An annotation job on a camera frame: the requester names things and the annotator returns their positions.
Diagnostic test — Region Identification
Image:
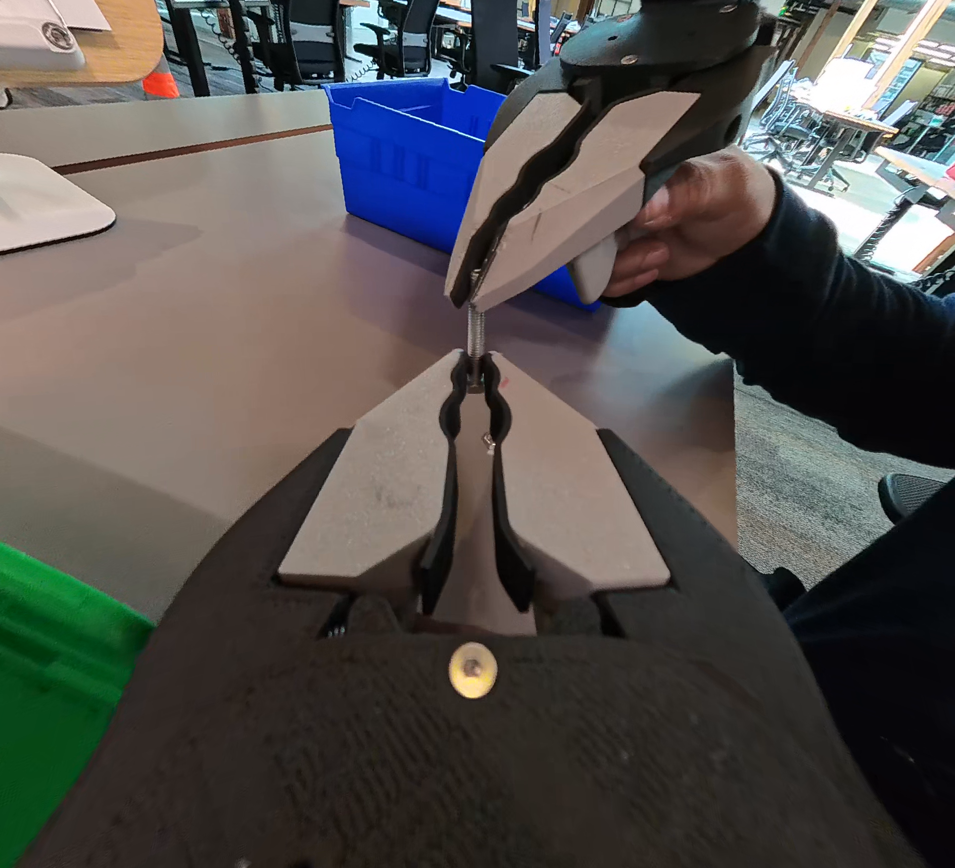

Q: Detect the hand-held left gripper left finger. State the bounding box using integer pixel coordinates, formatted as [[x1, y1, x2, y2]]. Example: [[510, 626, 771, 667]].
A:
[[278, 349, 478, 617]]

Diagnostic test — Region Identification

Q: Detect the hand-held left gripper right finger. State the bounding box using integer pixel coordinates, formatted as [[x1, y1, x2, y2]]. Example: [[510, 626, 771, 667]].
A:
[[481, 352, 671, 615]]

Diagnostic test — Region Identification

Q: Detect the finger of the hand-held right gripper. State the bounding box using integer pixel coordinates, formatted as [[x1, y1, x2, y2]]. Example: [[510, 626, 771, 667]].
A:
[[470, 91, 704, 314], [445, 91, 580, 307]]

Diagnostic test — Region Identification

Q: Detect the silver metal bolt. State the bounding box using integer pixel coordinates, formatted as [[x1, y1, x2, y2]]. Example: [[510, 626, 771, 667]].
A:
[[466, 293, 489, 395]]

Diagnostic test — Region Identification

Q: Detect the person's right forearm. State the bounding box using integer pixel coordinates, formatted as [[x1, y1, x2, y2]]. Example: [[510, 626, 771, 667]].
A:
[[649, 170, 955, 470]]

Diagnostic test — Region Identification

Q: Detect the person's right hand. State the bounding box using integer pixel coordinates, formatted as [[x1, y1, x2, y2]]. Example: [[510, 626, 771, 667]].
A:
[[600, 146, 782, 302]]

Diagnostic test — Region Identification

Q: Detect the blue plastic bin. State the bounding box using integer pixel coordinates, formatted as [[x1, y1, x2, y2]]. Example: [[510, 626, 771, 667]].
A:
[[322, 79, 601, 311]]

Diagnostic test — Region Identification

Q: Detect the black office chair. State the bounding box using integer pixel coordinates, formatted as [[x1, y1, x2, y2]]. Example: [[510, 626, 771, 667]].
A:
[[250, 0, 352, 90], [354, 0, 447, 80], [450, 0, 535, 95]]

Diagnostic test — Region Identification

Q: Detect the person's leg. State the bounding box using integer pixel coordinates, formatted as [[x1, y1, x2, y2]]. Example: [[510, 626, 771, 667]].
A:
[[768, 491, 955, 868]]

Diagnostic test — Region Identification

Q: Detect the orange traffic cone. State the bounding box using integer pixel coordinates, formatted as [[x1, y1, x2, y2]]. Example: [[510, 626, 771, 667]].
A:
[[142, 55, 182, 100]]

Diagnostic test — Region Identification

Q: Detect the green plastic bin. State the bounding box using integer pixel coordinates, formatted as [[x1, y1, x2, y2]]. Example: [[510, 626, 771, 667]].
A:
[[0, 541, 156, 868]]

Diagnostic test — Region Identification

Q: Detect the wooden rounded table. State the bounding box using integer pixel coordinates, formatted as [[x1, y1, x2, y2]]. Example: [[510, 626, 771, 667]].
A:
[[0, 0, 165, 90]]

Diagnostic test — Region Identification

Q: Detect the white monitor base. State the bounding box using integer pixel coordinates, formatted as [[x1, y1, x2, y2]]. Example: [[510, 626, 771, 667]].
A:
[[0, 153, 117, 256]]

